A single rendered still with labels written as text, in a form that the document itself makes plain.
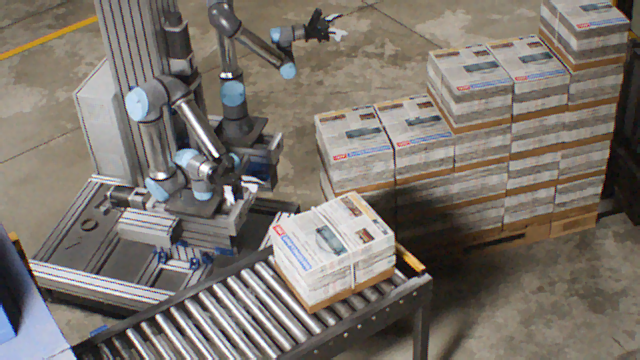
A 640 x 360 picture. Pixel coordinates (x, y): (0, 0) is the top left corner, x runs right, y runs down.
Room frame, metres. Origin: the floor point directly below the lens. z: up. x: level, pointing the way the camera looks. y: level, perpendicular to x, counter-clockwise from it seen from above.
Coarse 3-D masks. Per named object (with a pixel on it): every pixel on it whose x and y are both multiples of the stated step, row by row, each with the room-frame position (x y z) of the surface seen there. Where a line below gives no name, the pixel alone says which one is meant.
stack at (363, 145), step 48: (336, 144) 3.03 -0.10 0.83; (384, 144) 2.99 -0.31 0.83; (432, 144) 2.99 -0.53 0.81; (480, 144) 3.03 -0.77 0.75; (528, 144) 3.07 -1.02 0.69; (384, 192) 2.94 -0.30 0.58; (432, 192) 2.98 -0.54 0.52; (480, 192) 3.03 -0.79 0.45; (528, 192) 3.08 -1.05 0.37; (432, 240) 2.98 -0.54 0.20; (480, 240) 3.03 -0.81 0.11; (528, 240) 3.08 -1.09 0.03
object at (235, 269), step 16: (256, 256) 2.39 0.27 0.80; (224, 272) 2.31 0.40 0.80; (240, 272) 2.31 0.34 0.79; (192, 288) 2.24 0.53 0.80; (208, 288) 2.24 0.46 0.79; (160, 304) 2.17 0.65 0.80; (176, 304) 2.17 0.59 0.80; (128, 320) 2.10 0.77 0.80; (96, 336) 2.02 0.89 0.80; (112, 336) 2.02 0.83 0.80; (144, 336) 2.08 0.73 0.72; (80, 352) 1.95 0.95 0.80; (112, 352) 2.01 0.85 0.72
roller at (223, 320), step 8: (200, 296) 2.20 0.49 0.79; (208, 296) 2.19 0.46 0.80; (208, 304) 2.15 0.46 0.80; (216, 304) 2.15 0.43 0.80; (216, 312) 2.11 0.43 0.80; (224, 312) 2.11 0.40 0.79; (216, 320) 2.08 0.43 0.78; (224, 320) 2.06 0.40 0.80; (224, 328) 2.03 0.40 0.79; (232, 328) 2.02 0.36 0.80; (232, 336) 1.99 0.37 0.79; (240, 336) 1.98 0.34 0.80; (240, 344) 1.94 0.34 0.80; (248, 344) 1.94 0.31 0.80; (248, 352) 1.90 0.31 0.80; (256, 352) 1.90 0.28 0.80
